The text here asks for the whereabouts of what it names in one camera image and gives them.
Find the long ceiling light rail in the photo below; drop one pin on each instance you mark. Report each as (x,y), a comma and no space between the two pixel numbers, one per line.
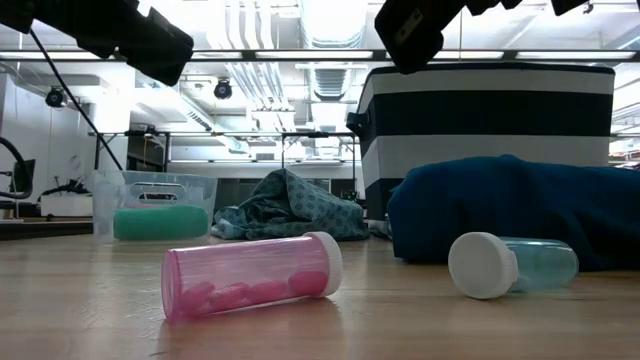
(310,54)

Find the teal patterned cloth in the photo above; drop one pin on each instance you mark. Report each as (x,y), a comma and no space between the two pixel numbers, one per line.
(300,210)

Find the ceiling air vent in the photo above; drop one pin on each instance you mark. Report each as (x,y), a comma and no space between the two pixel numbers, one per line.
(330,82)

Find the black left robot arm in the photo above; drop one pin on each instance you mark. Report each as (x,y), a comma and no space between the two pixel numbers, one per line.
(15,12)

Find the green bandage roll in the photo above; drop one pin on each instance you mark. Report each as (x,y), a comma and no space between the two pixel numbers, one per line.
(160,224)

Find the white ceiling air duct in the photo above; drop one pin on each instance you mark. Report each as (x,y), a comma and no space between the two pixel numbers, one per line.
(332,25)

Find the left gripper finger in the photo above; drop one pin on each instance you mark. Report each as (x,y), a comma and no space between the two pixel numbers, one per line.
(157,47)

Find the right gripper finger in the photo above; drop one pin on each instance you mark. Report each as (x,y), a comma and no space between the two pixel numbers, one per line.
(442,22)
(410,60)

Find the clear plastic bin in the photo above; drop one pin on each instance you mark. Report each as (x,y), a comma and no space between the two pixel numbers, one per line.
(200,190)

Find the navy white striped fabric basket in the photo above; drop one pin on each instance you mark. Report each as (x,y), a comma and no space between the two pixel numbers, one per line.
(475,150)

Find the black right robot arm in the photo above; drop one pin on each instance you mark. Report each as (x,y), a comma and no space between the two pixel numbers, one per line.
(492,5)

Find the black ceiling spotlight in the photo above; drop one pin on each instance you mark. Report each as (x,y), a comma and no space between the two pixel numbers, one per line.
(222,90)
(55,97)

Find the black computer monitor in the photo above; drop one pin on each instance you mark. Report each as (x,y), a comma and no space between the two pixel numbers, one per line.
(20,175)

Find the black framed table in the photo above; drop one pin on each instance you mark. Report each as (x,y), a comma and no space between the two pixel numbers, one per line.
(145,134)

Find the teal vial with white cap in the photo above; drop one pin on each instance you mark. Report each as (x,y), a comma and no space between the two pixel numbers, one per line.
(482,265)

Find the black metal table frame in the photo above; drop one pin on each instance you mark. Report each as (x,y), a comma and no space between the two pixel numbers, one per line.
(45,230)

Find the pink pill vial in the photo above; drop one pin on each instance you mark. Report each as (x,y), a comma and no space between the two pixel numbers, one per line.
(240,275)

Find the dark blue cloth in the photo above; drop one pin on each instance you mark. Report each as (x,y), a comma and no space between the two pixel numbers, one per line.
(500,210)

